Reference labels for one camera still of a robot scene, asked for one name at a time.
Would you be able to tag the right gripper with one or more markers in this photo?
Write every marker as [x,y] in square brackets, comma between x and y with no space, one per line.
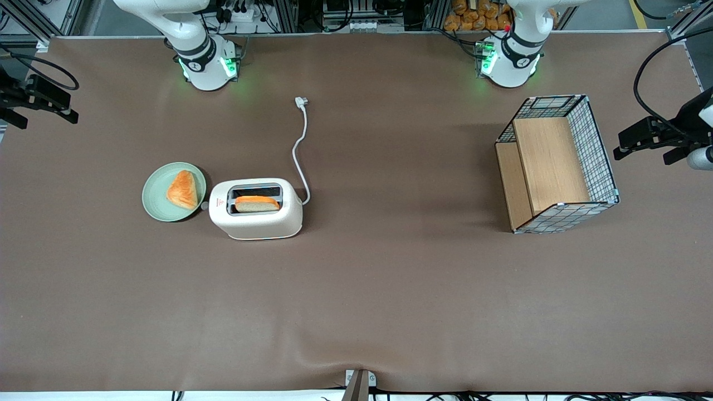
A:
[12,94]

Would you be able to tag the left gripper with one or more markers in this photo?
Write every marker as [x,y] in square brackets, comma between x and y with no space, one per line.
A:
[677,132]

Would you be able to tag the white two-slot toaster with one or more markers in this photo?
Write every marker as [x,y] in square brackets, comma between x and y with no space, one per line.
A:
[262,223]

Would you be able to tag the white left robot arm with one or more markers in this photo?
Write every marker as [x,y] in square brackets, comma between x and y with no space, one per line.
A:
[512,67]

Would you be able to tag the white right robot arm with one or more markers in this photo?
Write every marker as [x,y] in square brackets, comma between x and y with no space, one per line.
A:
[200,72]

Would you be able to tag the green round plate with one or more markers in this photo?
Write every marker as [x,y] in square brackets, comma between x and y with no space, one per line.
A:
[156,195]

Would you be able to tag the orange triangular pastry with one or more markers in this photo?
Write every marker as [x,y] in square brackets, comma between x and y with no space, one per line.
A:
[184,192]

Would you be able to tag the pile of orange pastries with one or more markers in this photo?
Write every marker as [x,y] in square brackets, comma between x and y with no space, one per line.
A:
[473,14]

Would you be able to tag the white power strip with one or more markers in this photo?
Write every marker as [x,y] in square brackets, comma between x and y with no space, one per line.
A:
[245,14]

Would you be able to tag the bread slice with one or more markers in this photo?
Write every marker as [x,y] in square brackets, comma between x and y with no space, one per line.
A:
[256,204]

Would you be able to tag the brown table mat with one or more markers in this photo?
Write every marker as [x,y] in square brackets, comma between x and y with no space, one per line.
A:
[390,306]

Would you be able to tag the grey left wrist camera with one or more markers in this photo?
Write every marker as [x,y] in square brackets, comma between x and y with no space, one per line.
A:
[702,159]

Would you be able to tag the metal table edge bracket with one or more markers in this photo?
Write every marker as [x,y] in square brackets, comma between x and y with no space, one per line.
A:
[359,384]

